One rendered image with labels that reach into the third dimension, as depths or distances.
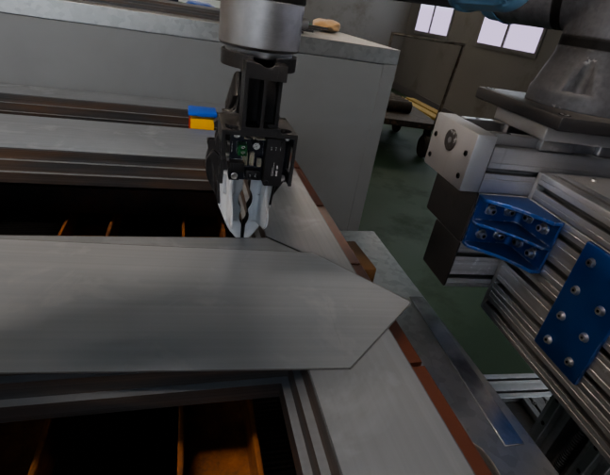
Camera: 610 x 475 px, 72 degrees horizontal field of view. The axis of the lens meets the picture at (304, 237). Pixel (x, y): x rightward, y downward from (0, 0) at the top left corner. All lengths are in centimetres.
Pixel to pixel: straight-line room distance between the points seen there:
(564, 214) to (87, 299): 62
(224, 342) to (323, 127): 97
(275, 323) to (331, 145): 95
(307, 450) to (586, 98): 62
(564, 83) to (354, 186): 75
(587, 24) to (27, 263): 77
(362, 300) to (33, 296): 30
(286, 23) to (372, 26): 810
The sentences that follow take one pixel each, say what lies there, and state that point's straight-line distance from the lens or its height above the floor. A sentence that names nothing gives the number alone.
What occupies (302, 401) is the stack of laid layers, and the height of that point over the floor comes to 85.
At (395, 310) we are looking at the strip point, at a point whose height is 87.
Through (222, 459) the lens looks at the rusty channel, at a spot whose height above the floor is 68.
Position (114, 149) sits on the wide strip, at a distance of 78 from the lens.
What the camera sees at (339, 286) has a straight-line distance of 45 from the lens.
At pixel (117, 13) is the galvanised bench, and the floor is 104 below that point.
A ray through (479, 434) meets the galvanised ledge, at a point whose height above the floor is 68.
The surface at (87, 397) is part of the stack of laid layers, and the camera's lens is 38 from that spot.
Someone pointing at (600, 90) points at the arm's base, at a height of 107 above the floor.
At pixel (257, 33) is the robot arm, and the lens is 40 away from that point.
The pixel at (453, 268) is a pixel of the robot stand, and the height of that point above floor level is 76.
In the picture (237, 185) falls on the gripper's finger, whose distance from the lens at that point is 48.
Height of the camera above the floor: 112
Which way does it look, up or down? 28 degrees down
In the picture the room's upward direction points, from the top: 10 degrees clockwise
